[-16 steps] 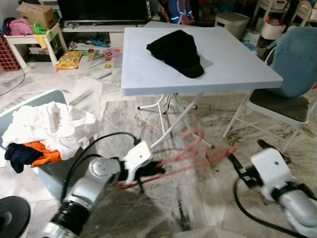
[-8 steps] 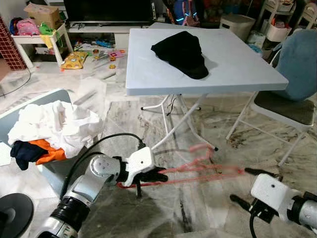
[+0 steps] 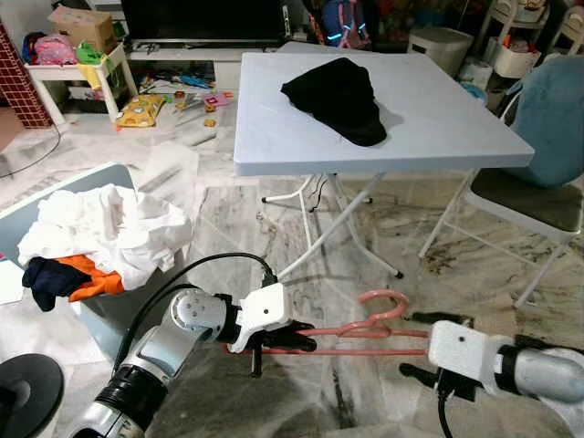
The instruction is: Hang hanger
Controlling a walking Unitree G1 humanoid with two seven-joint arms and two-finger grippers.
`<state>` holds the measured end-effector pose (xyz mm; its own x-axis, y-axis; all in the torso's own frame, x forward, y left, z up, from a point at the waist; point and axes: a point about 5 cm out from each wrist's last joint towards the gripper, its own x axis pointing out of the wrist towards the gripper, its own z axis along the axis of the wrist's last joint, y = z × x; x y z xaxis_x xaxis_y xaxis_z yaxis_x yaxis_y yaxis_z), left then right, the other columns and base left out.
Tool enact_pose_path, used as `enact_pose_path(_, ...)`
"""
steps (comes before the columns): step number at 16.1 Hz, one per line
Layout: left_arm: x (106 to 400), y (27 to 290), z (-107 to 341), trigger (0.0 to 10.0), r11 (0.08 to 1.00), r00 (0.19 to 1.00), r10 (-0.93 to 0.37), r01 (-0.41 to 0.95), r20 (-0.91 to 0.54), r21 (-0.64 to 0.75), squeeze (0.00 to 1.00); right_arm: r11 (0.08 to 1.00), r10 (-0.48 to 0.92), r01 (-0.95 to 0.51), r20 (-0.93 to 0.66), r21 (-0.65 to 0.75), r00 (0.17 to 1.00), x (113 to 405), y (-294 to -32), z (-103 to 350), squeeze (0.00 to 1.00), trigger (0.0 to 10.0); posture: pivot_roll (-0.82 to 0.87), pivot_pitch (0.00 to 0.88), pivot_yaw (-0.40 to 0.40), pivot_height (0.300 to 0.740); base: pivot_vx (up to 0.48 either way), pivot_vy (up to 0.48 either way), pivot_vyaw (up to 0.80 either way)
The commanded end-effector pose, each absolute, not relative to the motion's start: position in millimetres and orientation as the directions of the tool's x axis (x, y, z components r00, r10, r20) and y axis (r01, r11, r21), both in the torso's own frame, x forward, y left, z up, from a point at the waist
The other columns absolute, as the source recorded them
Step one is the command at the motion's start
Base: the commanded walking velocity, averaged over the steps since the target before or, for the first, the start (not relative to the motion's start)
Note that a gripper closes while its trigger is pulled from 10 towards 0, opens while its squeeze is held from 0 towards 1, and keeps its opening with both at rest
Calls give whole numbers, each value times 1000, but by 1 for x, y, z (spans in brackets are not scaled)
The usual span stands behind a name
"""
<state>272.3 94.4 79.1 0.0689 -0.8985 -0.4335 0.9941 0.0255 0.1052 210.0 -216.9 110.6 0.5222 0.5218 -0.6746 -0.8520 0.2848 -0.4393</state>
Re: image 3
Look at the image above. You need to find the white shelf cart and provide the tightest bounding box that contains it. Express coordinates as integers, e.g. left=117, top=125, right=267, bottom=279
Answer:
left=474, top=0, right=541, bottom=81

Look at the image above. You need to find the black television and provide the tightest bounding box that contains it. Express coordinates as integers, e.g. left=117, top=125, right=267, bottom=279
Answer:
left=120, top=0, right=291, bottom=47

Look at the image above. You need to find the black standing fan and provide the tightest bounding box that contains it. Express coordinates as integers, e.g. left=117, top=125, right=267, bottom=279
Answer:
left=0, top=353, right=65, bottom=438

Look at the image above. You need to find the light blue child chair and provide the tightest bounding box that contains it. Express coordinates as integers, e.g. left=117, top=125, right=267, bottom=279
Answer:
left=0, top=162, right=183, bottom=339

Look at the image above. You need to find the orange garment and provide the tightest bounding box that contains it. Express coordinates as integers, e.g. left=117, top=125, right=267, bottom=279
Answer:
left=59, top=254, right=126, bottom=302

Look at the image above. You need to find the white television stand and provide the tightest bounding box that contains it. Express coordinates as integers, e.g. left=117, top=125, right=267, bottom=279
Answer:
left=123, top=41, right=307, bottom=92

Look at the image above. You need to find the small white table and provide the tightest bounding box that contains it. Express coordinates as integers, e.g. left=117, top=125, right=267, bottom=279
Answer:
left=25, top=41, right=140, bottom=126

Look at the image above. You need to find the black garment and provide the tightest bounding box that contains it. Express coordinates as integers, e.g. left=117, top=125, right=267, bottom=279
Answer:
left=280, top=57, right=389, bottom=148

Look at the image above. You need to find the white trash bin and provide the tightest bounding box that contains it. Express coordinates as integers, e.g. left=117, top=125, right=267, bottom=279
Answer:
left=408, top=26, right=474, bottom=78

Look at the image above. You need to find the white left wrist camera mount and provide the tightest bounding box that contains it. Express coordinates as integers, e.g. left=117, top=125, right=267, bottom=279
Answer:
left=228, top=283, right=295, bottom=354

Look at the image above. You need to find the cardboard box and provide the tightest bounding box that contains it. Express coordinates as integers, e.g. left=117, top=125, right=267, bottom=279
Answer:
left=47, top=5, right=118, bottom=54

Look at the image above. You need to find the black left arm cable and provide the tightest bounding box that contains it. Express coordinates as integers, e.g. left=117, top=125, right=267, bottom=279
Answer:
left=114, top=253, right=277, bottom=366

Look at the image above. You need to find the navy garment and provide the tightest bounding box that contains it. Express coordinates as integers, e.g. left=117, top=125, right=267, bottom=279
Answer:
left=21, top=256, right=92, bottom=313

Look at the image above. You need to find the pink clothes hanger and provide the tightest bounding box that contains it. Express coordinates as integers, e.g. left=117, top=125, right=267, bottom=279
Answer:
left=224, top=289, right=434, bottom=357

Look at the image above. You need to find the blue towel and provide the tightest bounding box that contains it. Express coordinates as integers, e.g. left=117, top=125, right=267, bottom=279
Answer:
left=506, top=55, right=584, bottom=188

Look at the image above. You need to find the white folding chair grey seat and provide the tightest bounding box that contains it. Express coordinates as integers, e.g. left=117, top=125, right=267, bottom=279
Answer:
left=418, top=55, right=584, bottom=308

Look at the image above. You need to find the blue and pink backpack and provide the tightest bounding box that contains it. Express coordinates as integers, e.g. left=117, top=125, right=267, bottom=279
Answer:
left=319, top=0, right=373, bottom=48

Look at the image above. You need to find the light blue folding table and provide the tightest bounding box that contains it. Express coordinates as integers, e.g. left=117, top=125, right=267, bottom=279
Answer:
left=233, top=50, right=537, bottom=279

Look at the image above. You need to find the pink flat toy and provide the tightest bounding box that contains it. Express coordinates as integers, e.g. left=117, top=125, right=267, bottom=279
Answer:
left=205, top=89, right=234, bottom=109

